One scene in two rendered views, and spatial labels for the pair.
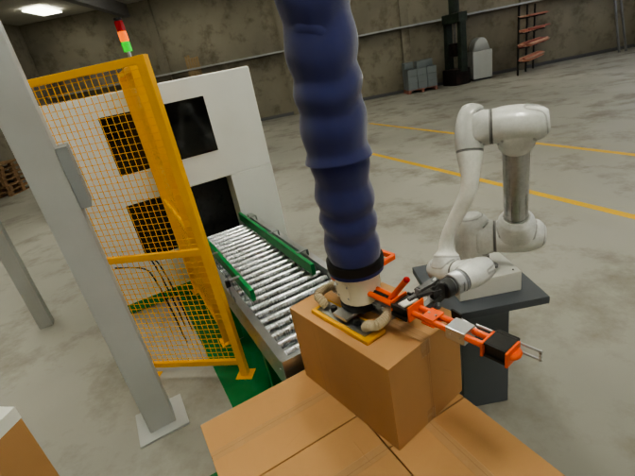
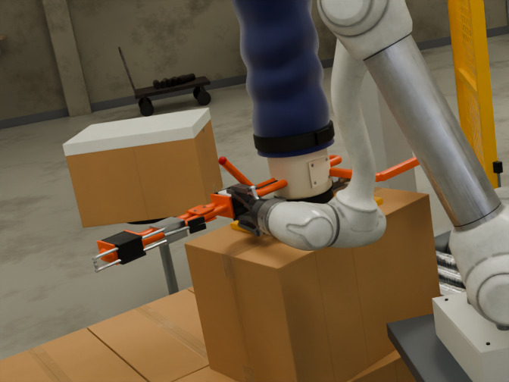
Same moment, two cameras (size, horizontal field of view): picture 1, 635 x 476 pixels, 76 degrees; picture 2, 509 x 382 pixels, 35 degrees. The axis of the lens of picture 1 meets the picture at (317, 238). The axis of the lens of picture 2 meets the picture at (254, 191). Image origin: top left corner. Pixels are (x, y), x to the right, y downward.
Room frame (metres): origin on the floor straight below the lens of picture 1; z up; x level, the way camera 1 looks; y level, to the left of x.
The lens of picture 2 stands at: (1.11, -2.34, 1.68)
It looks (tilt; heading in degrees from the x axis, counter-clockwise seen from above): 16 degrees down; 86
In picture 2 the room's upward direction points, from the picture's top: 10 degrees counter-clockwise
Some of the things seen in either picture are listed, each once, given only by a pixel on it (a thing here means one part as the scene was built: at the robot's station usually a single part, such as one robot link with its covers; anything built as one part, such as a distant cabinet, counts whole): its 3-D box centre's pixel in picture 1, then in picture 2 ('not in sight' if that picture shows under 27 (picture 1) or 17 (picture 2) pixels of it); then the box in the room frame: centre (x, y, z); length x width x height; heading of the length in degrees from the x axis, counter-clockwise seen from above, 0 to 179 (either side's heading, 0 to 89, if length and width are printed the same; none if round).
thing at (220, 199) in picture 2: (407, 306); (233, 201); (1.20, -0.27, 1.07); 0.10 x 0.08 x 0.06; 124
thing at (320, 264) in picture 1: (300, 256); not in sight; (2.95, 0.17, 0.50); 2.31 x 0.05 x 0.19; 24
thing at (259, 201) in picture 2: (440, 290); (260, 212); (1.26, -0.41, 1.07); 0.09 x 0.07 x 0.08; 114
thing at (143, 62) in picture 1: (147, 247); (469, 70); (2.37, 1.05, 1.05); 0.87 x 0.10 x 2.10; 76
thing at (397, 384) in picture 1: (373, 348); (318, 282); (1.41, -0.15, 0.74); 0.60 x 0.40 x 0.40; 34
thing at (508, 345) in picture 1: (499, 348); (121, 246); (0.91, -0.46, 1.07); 0.08 x 0.07 x 0.05; 34
